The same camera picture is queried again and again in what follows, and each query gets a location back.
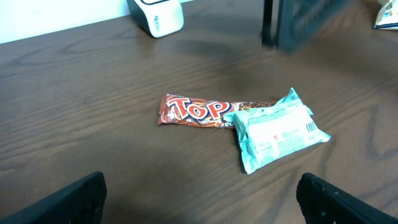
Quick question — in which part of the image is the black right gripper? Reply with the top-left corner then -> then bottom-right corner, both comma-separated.
276,0 -> 348,52

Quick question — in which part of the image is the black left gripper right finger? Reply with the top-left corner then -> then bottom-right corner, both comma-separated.
296,172 -> 397,224

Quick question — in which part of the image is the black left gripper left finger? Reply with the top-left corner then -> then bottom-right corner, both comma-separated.
1,171 -> 107,224

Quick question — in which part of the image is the teal wet wipes pack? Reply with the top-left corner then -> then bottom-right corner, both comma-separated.
224,88 -> 331,174

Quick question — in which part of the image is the yellow wiper bag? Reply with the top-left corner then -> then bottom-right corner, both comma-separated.
374,0 -> 397,30

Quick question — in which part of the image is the orange Top chocolate bar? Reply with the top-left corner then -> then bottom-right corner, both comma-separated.
157,94 -> 276,129

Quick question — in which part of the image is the white barcode scanner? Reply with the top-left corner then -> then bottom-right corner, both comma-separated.
126,0 -> 184,38

